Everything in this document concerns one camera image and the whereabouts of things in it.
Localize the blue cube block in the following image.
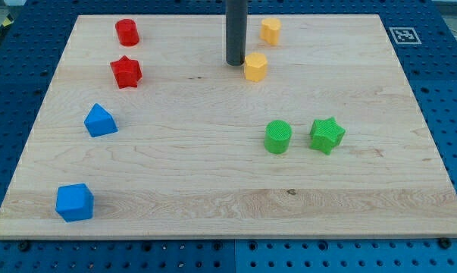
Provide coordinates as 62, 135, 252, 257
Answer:
55, 184, 94, 222

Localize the red cylinder block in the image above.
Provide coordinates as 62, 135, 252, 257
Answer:
115, 19, 139, 46

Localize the light wooden board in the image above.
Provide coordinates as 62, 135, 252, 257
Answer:
0, 14, 457, 240

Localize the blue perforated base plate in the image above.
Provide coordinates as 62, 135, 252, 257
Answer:
0, 0, 457, 272

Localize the yellow heart block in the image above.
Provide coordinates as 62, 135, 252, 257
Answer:
259, 17, 282, 46

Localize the blue triangle block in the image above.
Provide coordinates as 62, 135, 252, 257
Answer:
84, 103, 118, 137

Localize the yellow hexagon block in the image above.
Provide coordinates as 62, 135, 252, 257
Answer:
244, 52, 268, 82

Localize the white fiducial marker tag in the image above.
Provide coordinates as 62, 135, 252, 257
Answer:
389, 27, 421, 45

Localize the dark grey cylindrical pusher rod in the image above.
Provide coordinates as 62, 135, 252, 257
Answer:
225, 0, 248, 66

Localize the red star block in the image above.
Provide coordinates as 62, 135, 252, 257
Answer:
110, 55, 142, 89

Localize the green star block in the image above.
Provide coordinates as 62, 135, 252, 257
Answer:
309, 117, 346, 155

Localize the green cylinder block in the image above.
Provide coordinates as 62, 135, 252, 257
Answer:
264, 120, 292, 154

